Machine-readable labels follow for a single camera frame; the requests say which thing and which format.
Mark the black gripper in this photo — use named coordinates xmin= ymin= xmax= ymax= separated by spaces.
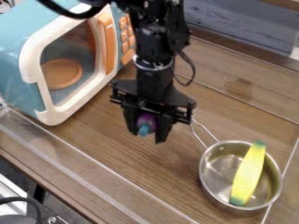
xmin=111 ymin=57 xmax=197 ymax=144

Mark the purple toy eggplant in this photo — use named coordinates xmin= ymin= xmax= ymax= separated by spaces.
xmin=137 ymin=113 xmax=157 ymax=137

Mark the silver pot with wire handle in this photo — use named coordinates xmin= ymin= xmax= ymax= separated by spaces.
xmin=191 ymin=120 xmax=284 ymax=216

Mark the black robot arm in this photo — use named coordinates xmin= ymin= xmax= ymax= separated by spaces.
xmin=38 ymin=0 xmax=197 ymax=143

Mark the orange microwave turntable plate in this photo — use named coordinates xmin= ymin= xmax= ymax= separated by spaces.
xmin=42 ymin=59 xmax=83 ymax=90

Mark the blue toy microwave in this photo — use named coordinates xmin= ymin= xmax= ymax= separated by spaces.
xmin=0 ymin=0 xmax=137 ymax=126

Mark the yellow toy corn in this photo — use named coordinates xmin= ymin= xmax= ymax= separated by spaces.
xmin=229 ymin=140 xmax=267 ymax=207

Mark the black cable bottom left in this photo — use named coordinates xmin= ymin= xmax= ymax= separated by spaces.
xmin=0 ymin=196 xmax=43 ymax=224

